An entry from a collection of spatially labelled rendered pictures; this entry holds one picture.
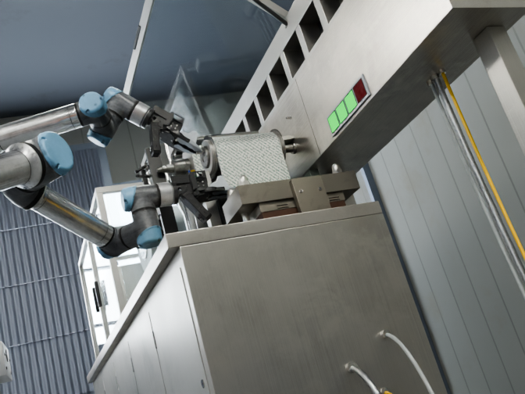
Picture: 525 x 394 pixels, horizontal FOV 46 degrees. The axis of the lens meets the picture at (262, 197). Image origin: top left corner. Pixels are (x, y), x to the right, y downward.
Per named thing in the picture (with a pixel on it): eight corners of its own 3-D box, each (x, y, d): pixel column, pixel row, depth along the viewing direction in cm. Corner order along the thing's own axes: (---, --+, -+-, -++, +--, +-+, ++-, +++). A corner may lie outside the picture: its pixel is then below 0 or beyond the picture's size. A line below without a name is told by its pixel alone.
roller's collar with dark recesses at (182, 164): (173, 179, 233) (169, 164, 235) (188, 177, 236) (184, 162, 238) (176, 172, 228) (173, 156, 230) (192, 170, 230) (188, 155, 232)
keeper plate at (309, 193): (299, 216, 182) (288, 181, 185) (328, 211, 186) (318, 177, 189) (302, 213, 179) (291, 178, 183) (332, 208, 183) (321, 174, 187)
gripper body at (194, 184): (207, 169, 196) (170, 173, 191) (213, 194, 193) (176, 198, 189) (201, 179, 203) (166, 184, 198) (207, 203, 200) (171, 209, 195)
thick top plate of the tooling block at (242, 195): (226, 224, 191) (222, 206, 193) (338, 207, 207) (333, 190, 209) (242, 204, 177) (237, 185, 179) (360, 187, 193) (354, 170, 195)
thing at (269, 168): (232, 213, 197) (218, 162, 203) (298, 203, 207) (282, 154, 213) (233, 213, 197) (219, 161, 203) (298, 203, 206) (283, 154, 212)
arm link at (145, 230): (141, 255, 191) (134, 222, 194) (169, 241, 186) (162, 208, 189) (124, 252, 184) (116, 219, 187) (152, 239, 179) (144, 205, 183)
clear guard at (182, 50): (126, 103, 308) (126, 102, 308) (213, 154, 313) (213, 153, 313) (166, -54, 218) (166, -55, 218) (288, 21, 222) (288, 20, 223)
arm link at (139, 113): (130, 113, 200) (127, 126, 207) (143, 120, 201) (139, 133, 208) (141, 97, 204) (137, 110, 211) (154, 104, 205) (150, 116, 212)
